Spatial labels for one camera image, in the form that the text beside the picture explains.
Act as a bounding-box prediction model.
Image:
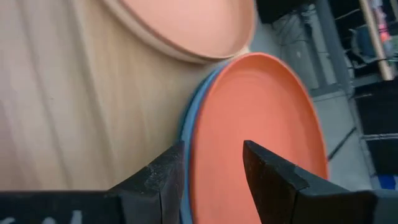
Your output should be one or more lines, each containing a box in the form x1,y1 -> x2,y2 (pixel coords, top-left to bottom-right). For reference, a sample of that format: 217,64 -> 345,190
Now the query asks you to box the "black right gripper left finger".
107,140 -> 187,224

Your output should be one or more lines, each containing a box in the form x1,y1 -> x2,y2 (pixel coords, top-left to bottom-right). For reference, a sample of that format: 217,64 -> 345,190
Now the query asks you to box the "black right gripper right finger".
242,139 -> 379,224

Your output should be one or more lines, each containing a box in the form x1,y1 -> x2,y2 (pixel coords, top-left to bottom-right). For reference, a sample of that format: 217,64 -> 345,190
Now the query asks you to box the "blue plate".
178,60 -> 231,224

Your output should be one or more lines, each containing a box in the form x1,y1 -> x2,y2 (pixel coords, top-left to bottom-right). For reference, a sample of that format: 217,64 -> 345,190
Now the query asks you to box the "orange plate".
188,52 -> 330,224

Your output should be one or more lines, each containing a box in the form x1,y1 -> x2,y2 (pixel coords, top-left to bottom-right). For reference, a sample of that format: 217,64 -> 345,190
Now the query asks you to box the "peach plate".
101,0 -> 257,65

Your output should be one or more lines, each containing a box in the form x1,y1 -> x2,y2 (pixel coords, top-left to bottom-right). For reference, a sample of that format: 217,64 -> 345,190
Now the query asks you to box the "wooden pole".
359,0 -> 397,82

